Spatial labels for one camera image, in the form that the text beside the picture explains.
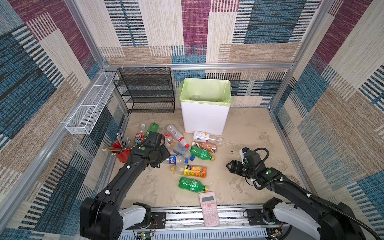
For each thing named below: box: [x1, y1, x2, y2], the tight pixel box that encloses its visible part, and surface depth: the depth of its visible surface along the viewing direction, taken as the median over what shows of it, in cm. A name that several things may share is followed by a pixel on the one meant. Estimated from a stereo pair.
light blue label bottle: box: [172, 142, 192, 157], surface depth 96 cm
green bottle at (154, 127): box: [145, 122, 160, 138], surface depth 107 cm
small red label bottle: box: [164, 133, 175, 147], surface depth 101 cm
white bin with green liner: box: [178, 78, 232, 136], surface depth 97 cm
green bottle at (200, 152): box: [190, 145, 216, 162], surface depth 95 cm
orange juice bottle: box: [171, 164, 208, 179], surface depth 86 cm
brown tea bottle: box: [191, 141, 217, 153], surface depth 96 cm
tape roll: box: [285, 174, 302, 188], surface depth 87 cm
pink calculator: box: [199, 191, 220, 228], surface depth 77 cm
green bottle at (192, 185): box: [178, 177, 209, 193], surface depth 81 cm
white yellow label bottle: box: [193, 131, 222, 144], surface depth 101 cm
